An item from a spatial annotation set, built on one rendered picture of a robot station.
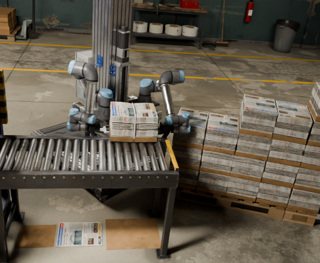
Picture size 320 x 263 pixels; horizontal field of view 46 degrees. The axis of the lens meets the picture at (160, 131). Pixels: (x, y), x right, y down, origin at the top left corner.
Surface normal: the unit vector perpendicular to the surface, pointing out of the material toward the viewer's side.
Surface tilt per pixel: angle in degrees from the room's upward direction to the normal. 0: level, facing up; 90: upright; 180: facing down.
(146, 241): 0
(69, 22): 90
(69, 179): 90
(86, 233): 0
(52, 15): 90
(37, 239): 0
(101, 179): 90
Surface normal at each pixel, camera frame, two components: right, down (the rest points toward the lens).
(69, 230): 0.11, -0.88
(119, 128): 0.14, 0.45
